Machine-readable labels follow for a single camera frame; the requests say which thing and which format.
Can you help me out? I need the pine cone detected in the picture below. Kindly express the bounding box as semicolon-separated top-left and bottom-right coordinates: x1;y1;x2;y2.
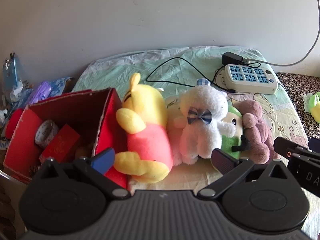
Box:
29;164;42;178

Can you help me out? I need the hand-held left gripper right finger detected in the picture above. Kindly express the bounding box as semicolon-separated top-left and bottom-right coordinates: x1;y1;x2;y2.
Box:
199;148;290;200

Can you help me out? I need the grey power cable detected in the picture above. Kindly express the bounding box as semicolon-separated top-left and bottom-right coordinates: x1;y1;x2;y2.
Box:
241;0;320;67

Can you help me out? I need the white and blue power strip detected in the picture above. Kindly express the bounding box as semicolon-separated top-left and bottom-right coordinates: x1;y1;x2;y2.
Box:
224;64;278;95

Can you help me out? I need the green and white soft toy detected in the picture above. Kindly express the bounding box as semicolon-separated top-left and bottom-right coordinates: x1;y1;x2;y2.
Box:
301;93;320;124

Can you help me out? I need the green plush toy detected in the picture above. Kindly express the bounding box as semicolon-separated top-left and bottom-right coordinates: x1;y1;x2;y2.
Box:
220;105;244;159

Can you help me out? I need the patterned tape roll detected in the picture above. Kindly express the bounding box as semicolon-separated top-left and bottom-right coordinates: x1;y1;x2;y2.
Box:
34;120;59;148

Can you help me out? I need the white and pink plush toy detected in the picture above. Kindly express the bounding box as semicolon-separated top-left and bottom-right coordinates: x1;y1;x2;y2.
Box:
164;96;190;167

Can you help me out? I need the pale green printed bedsheet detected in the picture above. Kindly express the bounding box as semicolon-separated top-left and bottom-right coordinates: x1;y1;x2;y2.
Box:
72;46;320;240

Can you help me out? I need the dark patterned blanket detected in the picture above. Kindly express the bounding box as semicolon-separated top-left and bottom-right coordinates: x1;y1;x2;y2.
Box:
277;72;320;140

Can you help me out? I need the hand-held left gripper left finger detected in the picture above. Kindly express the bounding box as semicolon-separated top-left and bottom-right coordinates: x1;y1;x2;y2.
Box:
37;148;131;201

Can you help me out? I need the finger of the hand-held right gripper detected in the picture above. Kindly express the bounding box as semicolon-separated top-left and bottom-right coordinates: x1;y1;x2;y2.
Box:
273;136;313;159

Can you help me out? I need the red cardboard box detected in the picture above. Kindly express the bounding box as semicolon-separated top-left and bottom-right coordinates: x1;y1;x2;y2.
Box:
3;88;129;189

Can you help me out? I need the brown bear plush toy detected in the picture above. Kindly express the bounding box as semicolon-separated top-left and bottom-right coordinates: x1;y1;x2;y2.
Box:
235;99;280;164

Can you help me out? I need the red envelope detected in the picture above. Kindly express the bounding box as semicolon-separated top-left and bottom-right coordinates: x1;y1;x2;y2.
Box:
39;124;81;163

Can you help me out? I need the white rabbit plush toy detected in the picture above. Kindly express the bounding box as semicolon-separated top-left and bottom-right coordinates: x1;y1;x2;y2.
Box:
179;79;237;165

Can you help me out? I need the purple packet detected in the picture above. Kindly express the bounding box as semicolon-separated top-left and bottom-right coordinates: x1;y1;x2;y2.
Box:
26;81;52;103

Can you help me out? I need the thin black cable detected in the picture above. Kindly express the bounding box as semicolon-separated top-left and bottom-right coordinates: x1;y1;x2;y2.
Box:
146;57;237;93

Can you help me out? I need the blue plastic bag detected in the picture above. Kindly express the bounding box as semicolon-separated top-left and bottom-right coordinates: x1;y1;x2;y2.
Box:
2;52;25;98

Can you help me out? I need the black power adapter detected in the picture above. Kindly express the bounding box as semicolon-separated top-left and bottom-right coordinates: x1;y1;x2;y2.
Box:
222;52;244;65

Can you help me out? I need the blue floral cloth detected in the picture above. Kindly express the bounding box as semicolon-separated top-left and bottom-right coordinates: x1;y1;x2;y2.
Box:
10;77;74;110

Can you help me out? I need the yellow tiger plush toy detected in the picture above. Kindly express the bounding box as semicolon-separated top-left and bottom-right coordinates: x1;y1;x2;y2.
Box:
115;72;174;183

